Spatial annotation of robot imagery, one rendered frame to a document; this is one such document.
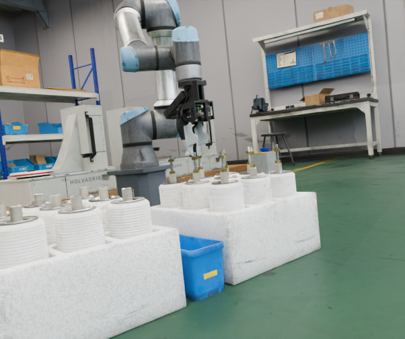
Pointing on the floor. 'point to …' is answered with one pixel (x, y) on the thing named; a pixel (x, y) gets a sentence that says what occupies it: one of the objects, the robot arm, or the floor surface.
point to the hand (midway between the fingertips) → (192, 151)
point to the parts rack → (13, 93)
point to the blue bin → (202, 266)
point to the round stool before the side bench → (278, 143)
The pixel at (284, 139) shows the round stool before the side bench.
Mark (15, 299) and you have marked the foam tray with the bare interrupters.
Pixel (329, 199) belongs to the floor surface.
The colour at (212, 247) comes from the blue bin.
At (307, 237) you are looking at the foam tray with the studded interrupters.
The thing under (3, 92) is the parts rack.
